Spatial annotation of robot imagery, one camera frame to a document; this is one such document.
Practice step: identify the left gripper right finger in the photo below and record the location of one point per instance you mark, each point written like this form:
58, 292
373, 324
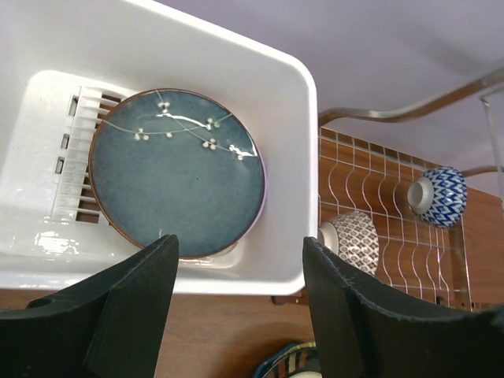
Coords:
365, 328

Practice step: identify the black rimmed cream plate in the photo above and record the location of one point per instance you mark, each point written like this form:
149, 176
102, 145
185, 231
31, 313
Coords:
294, 360

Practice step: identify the blue zigzag bowl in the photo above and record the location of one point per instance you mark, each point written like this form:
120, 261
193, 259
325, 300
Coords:
438, 197

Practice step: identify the white plastic bin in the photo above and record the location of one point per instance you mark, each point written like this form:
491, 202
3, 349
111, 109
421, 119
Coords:
64, 63

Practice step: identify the dark blue branch plate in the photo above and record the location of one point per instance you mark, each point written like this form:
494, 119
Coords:
173, 162

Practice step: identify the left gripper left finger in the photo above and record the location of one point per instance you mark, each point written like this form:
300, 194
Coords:
109, 325

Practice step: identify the metal dish rack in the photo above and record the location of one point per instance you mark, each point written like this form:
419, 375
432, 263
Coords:
368, 160

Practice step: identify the red patterned bowl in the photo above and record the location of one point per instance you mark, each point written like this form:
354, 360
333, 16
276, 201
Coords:
353, 237

